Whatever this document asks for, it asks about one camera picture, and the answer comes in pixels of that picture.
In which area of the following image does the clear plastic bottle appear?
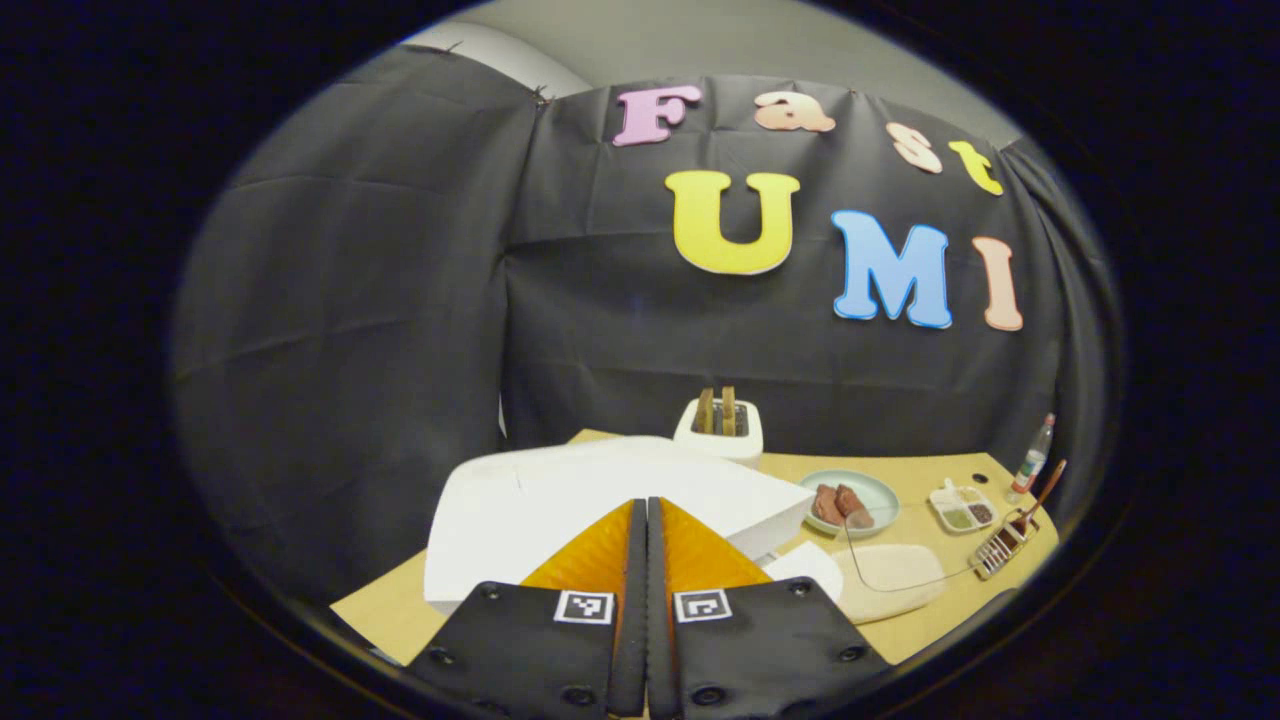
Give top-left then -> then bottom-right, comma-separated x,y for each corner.
1008,413 -> 1056,501

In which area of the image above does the pale green plate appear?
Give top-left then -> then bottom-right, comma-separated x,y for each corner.
800,470 -> 901,538

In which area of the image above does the white toaster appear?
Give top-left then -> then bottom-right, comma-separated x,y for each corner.
673,397 -> 764,469

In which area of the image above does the cream rounded board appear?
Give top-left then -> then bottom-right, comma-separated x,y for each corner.
830,543 -> 948,624

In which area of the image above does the white divided rice dish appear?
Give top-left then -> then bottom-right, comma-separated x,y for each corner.
928,478 -> 998,534

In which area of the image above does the black backdrop cloth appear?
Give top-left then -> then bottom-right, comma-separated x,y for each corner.
170,45 -> 1121,606

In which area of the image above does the brown wooden spoon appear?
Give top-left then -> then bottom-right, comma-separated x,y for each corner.
1010,459 -> 1068,536

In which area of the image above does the white rice cooker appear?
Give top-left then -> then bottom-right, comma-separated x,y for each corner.
424,436 -> 816,613

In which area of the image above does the thin grey cable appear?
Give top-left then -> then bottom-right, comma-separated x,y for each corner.
843,510 -> 986,593

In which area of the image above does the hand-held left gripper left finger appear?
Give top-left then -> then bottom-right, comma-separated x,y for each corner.
405,497 -> 649,719

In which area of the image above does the white flat board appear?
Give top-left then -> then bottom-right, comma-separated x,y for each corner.
765,543 -> 844,603

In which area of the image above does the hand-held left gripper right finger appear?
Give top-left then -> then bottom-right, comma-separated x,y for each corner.
647,497 -> 891,719

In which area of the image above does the wire chopstick holder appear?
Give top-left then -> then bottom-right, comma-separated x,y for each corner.
970,515 -> 1041,581

